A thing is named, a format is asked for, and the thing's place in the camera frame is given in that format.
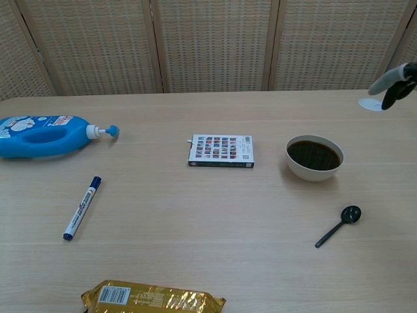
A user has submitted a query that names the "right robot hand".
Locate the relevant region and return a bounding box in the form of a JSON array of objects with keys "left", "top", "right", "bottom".
[{"left": 368, "top": 61, "right": 417, "bottom": 111}]

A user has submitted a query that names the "woven folding screen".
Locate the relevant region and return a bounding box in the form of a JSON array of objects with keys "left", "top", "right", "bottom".
[{"left": 0, "top": 0, "right": 417, "bottom": 102}]

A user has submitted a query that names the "white round table grommet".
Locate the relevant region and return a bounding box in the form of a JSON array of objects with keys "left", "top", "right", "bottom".
[{"left": 358, "top": 97, "right": 387, "bottom": 112}]

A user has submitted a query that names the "white bowl dark inside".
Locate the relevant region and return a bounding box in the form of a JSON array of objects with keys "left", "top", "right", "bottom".
[{"left": 285, "top": 134, "right": 345, "bottom": 182}]

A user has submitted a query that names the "blue whiteboard marker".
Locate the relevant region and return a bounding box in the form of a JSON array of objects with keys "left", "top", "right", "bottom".
[{"left": 63, "top": 176, "right": 103, "bottom": 242}]

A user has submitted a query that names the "flat box with picture grid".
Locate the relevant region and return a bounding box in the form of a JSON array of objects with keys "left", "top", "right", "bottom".
[{"left": 187, "top": 134, "right": 255, "bottom": 169}]

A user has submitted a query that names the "black plastic spoon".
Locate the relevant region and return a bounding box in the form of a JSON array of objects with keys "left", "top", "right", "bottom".
[{"left": 314, "top": 205, "right": 362, "bottom": 248}]

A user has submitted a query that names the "blue pump detergent bottle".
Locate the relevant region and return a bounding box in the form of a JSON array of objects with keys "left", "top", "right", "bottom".
[{"left": 0, "top": 113, "right": 121, "bottom": 160}]

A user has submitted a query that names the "gold foil snack packet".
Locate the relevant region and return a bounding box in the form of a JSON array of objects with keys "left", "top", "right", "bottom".
[{"left": 80, "top": 279, "right": 226, "bottom": 313}]

